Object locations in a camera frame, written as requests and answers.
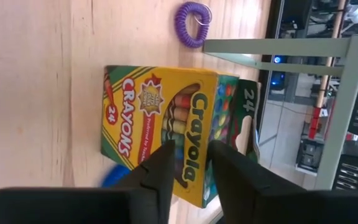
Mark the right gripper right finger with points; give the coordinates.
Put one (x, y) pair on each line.
(232, 174)

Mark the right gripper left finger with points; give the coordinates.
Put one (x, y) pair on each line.
(163, 165)

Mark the Crayola crayon box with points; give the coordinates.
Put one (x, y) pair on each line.
(141, 124)

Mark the purple coil wristband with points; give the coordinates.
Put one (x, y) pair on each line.
(180, 28)

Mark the blue coil wristband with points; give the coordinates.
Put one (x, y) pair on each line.
(113, 177)

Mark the black power box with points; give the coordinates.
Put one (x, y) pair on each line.
(309, 155)

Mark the red clamp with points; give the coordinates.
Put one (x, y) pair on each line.
(314, 123)

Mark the device with blue light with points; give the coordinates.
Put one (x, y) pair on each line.
(278, 79)

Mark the green perforated metal shelf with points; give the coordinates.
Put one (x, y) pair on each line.
(340, 124)

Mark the yellow pole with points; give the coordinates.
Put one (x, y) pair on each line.
(323, 87)

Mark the white object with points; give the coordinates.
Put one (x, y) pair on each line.
(356, 14)

